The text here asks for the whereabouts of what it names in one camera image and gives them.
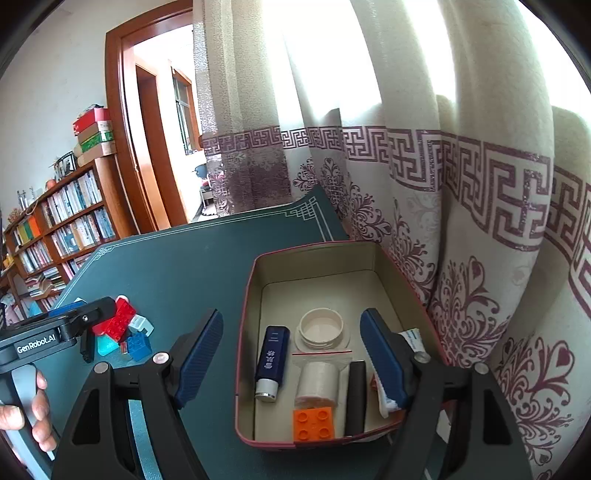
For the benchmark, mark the white paper packet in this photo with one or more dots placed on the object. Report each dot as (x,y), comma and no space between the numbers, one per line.
(413,341)

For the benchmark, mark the short black bar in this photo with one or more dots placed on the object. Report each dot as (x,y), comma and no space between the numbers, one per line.
(355,397)

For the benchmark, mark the blue building block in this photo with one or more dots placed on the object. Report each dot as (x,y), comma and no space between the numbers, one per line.
(138,347)

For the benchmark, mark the red flat box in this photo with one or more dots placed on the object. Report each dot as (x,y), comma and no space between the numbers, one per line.
(92,119)

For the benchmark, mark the framed picture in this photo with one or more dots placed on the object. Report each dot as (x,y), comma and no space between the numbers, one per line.
(65,166)

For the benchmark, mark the patterned beige curtain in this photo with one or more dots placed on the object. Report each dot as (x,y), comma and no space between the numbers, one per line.
(461,207)

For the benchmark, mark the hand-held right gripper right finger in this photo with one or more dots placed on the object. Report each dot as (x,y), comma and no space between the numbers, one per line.
(383,364)

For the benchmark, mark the white roll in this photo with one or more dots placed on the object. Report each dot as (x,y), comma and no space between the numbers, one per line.
(318,378)

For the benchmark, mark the white jar lid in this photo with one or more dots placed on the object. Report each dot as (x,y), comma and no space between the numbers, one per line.
(322,330)

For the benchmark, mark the dark wooden door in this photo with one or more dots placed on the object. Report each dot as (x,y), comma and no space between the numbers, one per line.
(159,152)

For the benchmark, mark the brown cardboard box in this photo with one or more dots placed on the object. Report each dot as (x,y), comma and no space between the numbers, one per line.
(99,157)

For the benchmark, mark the red building block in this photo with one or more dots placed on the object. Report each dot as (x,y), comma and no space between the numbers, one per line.
(117,323)

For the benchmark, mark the green flat box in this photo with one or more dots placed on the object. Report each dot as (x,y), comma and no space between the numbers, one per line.
(94,141)

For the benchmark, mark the black chair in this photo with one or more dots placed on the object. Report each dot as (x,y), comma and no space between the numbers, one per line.
(201,170)

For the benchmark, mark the dark blue tube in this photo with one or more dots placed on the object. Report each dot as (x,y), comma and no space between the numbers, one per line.
(272,360)

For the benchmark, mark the teal cloth-covered desktop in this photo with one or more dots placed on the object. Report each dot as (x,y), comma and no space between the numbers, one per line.
(184,277)

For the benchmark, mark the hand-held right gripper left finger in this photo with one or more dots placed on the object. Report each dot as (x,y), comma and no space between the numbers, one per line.
(198,360)

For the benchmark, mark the person's left hand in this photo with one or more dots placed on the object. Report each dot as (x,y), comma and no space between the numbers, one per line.
(44,415)

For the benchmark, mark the wooden bookshelf with books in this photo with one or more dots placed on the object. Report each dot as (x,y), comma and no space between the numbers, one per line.
(69,217)

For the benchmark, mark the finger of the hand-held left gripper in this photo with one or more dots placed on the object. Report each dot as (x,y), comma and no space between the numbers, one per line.
(92,311)

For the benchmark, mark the orange and tan building block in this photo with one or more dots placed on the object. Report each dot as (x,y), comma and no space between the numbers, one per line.
(314,424)

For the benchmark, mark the red storage box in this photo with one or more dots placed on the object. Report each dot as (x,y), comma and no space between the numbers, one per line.
(323,286)

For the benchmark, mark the wooden door frame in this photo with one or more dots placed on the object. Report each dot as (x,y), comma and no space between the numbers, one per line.
(117,138)

